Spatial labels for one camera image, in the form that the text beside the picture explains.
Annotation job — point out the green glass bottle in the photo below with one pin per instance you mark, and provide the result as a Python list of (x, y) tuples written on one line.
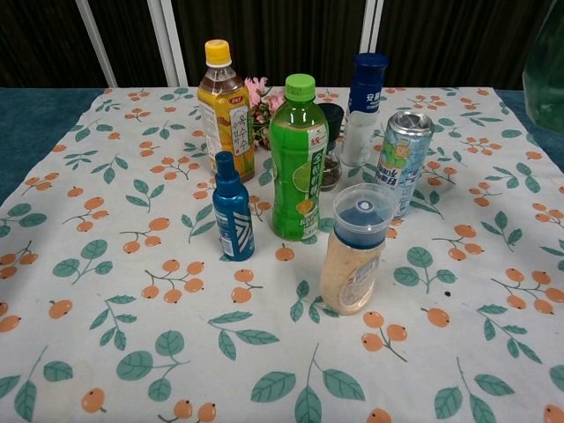
[(546, 66)]

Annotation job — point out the green tea bottle green cap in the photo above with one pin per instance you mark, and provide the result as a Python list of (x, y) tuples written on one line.
[(297, 167)]

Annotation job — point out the small blue-capped bottle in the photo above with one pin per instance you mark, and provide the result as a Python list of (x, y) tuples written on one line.
[(233, 220)]

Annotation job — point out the yellow cap tea bottle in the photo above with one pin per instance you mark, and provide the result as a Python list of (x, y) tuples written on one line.
[(224, 119)]

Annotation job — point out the white bottle blue cap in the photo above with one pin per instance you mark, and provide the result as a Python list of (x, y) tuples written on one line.
[(363, 114)]

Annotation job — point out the glass pepper grinder black cap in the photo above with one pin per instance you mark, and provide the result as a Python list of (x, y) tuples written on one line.
[(331, 169)]

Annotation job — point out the pink artificial flower bouquet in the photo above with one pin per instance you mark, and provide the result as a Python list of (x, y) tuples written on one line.
[(264, 116)]

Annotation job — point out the open light blue drink can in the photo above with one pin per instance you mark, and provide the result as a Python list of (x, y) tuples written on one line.
[(403, 167)]

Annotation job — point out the floral print tablecloth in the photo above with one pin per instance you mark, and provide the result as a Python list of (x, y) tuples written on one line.
[(154, 308)]

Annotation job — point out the white partition post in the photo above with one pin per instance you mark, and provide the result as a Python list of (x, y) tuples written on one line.
[(97, 44), (167, 44), (371, 26)]

